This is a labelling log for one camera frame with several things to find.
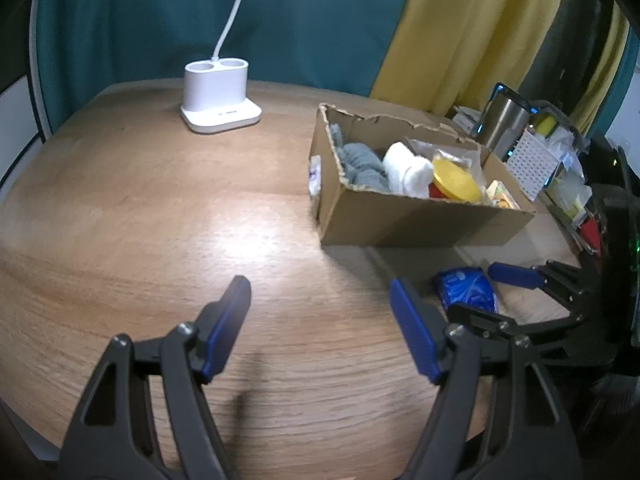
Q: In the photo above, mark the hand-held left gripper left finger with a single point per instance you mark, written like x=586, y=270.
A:
x=227, y=327

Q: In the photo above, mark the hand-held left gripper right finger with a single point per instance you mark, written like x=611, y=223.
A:
x=416, y=332

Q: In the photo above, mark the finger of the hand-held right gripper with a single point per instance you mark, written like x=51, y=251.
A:
x=515, y=275
x=490, y=322

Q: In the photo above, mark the blue packet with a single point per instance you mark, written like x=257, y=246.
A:
x=465, y=287

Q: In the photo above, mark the yellow round lid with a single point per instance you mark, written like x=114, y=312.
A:
x=456, y=182

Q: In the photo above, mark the torn cardboard box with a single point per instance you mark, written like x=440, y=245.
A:
x=410, y=222

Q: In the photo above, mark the clear plastic bag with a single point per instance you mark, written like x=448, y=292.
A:
x=450, y=152

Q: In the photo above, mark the white socks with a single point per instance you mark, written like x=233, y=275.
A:
x=407, y=170

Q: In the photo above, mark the grey socks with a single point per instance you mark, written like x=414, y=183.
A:
x=362, y=162

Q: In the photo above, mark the red box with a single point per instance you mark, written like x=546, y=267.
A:
x=591, y=232

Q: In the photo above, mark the orange tissue pack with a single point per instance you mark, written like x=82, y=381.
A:
x=500, y=197

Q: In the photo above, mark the crumpled plastic bags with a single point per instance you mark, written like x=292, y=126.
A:
x=570, y=185

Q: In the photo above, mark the white perforated basket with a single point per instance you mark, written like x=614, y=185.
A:
x=532, y=165

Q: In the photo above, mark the black device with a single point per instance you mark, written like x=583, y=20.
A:
x=607, y=157

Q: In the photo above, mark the yellow sponge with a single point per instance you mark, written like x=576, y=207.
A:
x=544, y=124

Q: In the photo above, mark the steel tumbler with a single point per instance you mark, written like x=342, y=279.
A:
x=505, y=120

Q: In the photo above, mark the stack of papers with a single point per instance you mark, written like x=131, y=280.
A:
x=466, y=117

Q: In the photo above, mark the white desk lamp base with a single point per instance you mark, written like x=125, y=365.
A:
x=217, y=95

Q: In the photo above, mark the yellow curtain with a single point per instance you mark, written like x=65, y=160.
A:
x=465, y=25

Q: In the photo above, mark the teal curtain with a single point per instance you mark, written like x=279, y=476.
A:
x=150, y=15

